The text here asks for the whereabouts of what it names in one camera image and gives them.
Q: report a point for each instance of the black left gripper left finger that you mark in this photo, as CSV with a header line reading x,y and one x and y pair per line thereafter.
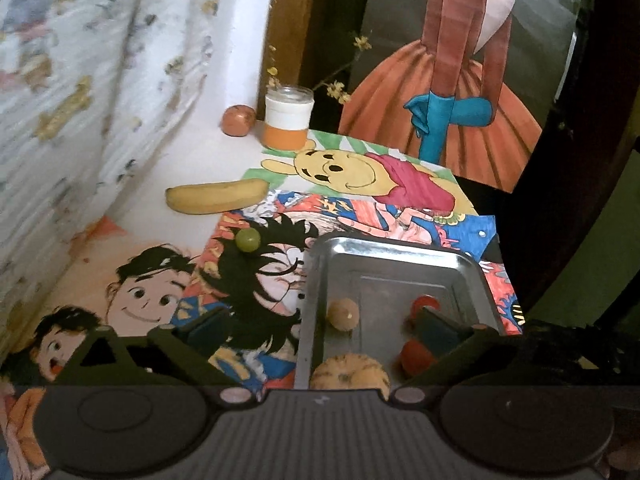
x,y
167,355

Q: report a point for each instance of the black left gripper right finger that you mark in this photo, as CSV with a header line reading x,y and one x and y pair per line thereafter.
x,y
544,355

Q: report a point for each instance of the red cherry tomato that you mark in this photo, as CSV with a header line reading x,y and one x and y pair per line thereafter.
x,y
421,303
415,358

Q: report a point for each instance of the striped pepino melon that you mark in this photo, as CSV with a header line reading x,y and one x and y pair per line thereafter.
x,y
351,371

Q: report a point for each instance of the brown kiwi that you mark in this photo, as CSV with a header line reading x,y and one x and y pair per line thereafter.
x,y
343,314

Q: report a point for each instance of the green grape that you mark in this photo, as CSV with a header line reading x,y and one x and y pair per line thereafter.
x,y
247,240

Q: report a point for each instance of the yellow banana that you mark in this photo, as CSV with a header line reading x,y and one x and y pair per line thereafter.
x,y
213,198

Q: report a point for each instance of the colourful anime drawing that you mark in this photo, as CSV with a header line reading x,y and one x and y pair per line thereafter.
x,y
257,265

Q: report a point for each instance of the silver metal tray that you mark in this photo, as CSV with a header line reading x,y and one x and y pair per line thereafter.
x,y
384,277

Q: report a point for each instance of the red apple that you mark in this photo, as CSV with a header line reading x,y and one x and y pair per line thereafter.
x,y
238,120

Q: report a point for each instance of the orange white glass jar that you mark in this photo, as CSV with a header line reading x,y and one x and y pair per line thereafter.
x,y
287,117

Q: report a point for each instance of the dried yellow flower sprig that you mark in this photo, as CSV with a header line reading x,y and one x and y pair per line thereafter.
x,y
330,82

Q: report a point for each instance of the orange dress girl poster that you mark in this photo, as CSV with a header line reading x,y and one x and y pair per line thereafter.
x,y
466,84

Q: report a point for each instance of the white cartoon print cloth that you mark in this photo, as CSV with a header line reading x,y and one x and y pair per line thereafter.
x,y
89,90

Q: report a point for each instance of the brown wooden door frame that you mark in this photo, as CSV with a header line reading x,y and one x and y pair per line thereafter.
x,y
285,43

